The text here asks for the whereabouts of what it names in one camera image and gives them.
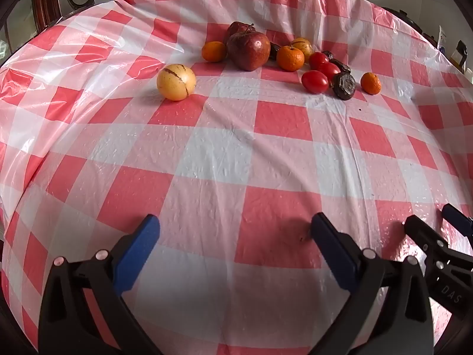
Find small orange tangerine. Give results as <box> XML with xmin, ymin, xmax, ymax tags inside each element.
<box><xmin>360</xmin><ymin>72</ymin><xmax>382</xmax><ymax>95</ymax></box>

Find small dark red apple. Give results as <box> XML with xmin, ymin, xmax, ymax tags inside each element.
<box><xmin>223</xmin><ymin>21</ymin><xmax>256</xmax><ymax>45</ymax></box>

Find dark cooking pot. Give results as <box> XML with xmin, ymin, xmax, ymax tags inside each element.
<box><xmin>380</xmin><ymin>6</ymin><xmax>422</xmax><ymax>32</ymax></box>

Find large yellow striped melon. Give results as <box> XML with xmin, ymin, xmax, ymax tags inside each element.
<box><xmin>157</xmin><ymin>64</ymin><xmax>196</xmax><ymax>101</ymax></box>

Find red tomato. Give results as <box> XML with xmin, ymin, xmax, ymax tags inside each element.
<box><xmin>318</xmin><ymin>62</ymin><xmax>341</xmax><ymax>81</ymax></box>
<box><xmin>301</xmin><ymin>70</ymin><xmax>330</xmax><ymax>94</ymax></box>
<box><xmin>309</xmin><ymin>52</ymin><xmax>329</xmax><ymax>70</ymax></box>

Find large red apple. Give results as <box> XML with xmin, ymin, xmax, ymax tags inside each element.
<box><xmin>226</xmin><ymin>30</ymin><xmax>271</xmax><ymax>72</ymax></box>

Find yellow-brown passion fruit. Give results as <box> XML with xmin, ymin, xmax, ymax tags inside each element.
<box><xmin>290</xmin><ymin>37</ymin><xmax>314</xmax><ymax>63</ymax></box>

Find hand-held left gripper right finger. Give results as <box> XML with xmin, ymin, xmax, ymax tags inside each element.
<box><xmin>310</xmin><ymin>212</ymin><xmax>435</xmax><ymax>355</ymax></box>

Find red checked plastic tablecloth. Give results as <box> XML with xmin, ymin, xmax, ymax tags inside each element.
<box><xmin>0</xmin><ymin>0</ymin><xmax>473</xmax><ymax>355</ymax></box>

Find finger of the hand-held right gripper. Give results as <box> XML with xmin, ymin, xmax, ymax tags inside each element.
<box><xmin>404</xmin><ymin>214</ymin><xmax>473</xmax><ymax>278</ymax></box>
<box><xmin>442</xmin><ymin>203</ymin><xmax>473</xmax><ymax>238</ymax></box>

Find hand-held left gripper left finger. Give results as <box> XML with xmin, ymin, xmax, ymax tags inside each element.
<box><xmin>38</xmin><ymin>214</ymin><xmax>163</xmax><ymax>355</ymax></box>

